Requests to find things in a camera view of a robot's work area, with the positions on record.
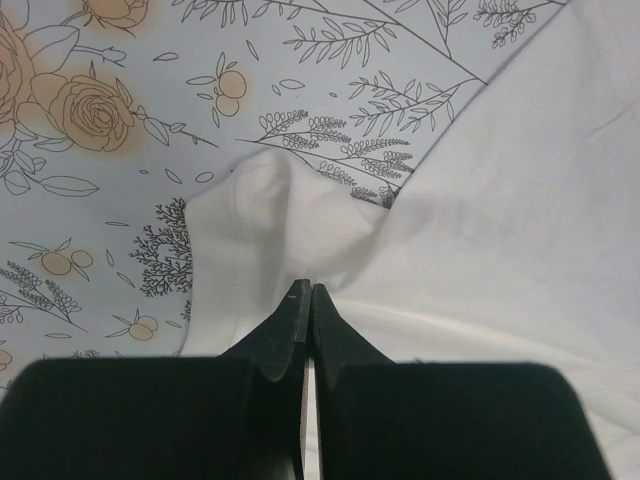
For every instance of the floral table cloth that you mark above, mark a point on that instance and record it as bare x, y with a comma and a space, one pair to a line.
114, 114

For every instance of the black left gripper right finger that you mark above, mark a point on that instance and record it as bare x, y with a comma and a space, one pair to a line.
379, 419

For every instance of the white t shirt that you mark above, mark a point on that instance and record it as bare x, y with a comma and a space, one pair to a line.
517, 238

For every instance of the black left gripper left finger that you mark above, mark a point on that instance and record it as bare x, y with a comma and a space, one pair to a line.
238, 415

